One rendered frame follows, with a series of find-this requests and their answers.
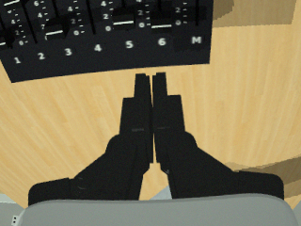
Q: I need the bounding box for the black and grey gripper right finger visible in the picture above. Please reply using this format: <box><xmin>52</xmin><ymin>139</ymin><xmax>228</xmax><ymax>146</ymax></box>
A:
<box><xmin>152</xmin><ymin>72</ymin><xmax>284</xmax><ymax>200</ymax></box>

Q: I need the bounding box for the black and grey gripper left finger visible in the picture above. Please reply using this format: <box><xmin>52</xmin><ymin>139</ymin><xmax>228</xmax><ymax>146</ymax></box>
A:
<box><xmin>28</xmin><ymin>73</ymin><xmax>153</xmax><ymax>206</ymax></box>

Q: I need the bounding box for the black lighting desk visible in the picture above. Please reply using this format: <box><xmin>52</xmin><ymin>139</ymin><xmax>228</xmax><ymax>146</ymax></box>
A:
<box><xmin>0</xmin><ymin>0</ymin><xmax>214</xmax><ymax>83</ymax></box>

